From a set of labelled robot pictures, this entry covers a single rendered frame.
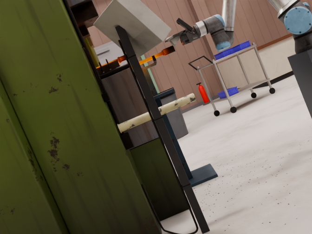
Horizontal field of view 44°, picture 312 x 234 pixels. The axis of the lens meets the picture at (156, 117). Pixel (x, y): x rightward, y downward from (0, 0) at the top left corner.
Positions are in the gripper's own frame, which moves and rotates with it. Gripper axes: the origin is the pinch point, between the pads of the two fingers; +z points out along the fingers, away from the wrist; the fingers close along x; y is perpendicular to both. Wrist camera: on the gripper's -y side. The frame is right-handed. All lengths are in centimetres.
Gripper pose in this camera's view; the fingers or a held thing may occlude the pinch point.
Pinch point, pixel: (166, 39)
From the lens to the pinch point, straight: 247.1
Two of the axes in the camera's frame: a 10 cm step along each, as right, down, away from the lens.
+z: -9.2, 3.9, -0.1
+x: -0.3, -0.5, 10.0
